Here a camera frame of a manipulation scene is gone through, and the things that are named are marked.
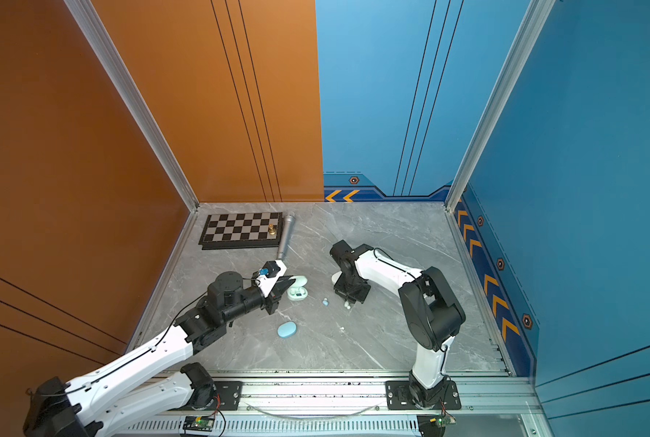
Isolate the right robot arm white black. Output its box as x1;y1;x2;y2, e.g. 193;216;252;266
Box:
330;240;466;411

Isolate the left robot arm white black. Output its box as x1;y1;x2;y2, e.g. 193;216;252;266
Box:
23;261;308;436

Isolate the green circuit board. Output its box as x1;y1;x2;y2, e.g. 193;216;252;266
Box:
430;414;457;428
181;416;216;435

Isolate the aluminium front rail frame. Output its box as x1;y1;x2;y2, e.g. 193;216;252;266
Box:
116;373;552;436

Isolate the black white chessboard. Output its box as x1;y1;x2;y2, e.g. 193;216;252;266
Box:
198;212;284;251

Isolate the left aluminium corner post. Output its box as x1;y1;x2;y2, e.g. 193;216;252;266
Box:
64;0;199;213

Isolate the right green circuit board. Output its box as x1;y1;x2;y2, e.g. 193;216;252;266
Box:
430;414;457;428

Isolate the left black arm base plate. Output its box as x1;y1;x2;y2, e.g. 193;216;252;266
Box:
175;380;243;413

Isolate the left green circuit board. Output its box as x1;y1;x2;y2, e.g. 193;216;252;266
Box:
181;416;216;435

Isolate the green earbud charging case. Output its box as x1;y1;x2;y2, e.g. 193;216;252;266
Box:
287;276;308;302

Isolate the right aluminium corner post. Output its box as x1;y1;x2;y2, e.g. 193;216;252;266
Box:
445;0;555;213

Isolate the silver microphone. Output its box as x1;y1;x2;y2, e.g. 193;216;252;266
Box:
277;212;296;260

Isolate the aluminium corner post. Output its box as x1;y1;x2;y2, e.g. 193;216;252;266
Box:
445;0;555;213
64;0;199;213

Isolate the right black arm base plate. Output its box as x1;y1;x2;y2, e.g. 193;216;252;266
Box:
385;378;462;411

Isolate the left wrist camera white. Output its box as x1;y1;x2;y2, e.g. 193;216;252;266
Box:
252;260;287;298

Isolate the blue earbud charging case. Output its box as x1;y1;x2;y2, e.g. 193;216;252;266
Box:
277;322;298;339

